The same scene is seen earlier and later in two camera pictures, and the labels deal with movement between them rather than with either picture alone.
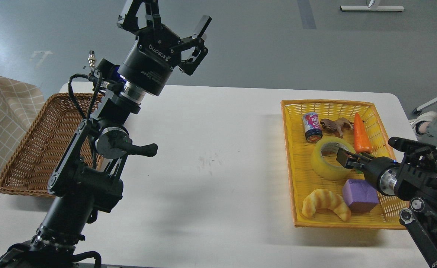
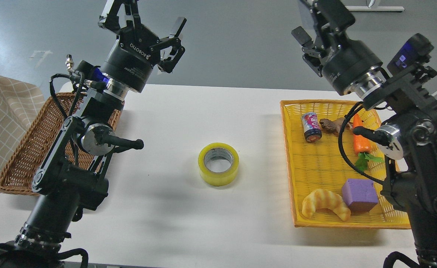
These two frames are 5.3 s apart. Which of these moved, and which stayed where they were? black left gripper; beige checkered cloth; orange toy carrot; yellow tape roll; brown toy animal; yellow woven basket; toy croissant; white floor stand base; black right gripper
Moved: black right gripper; yellow tape roll; black left gripper
Stayed: beige checkered cloth; brown toy animal; orange toy carrot; yellow woven basket; white floor stand base; toy croissant
